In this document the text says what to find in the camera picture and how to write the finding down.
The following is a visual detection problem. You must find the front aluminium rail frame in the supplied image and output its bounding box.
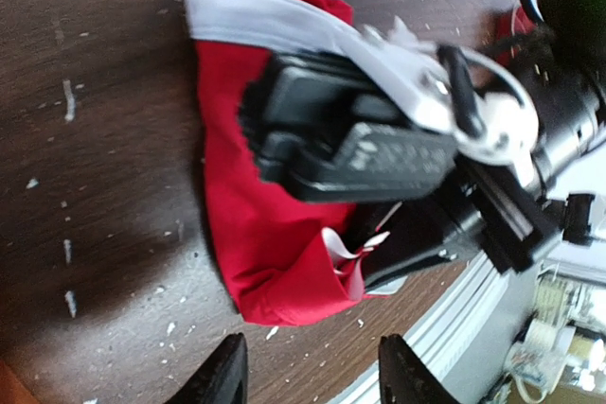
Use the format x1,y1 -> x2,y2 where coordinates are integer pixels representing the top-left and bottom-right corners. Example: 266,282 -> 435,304
326,214 -> 606,404

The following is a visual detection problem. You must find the red white underwear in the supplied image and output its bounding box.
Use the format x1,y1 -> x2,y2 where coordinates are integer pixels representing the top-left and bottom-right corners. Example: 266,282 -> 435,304
182,0 -> 403,328

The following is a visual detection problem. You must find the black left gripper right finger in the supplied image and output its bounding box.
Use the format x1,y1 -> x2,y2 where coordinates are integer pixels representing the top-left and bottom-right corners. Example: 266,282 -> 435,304
378,334 -> 459,404

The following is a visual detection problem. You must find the wooden compartment tray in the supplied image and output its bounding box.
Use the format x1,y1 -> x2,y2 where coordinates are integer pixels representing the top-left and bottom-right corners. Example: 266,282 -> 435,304
0,361 -> 39,404

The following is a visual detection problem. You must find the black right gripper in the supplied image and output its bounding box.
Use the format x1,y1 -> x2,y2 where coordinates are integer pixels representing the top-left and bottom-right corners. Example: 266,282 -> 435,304
239,24 -> 605,281

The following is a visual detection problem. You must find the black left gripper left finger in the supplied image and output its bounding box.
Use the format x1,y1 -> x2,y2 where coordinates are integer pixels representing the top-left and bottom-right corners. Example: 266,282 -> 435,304
166,333 -> 249,404

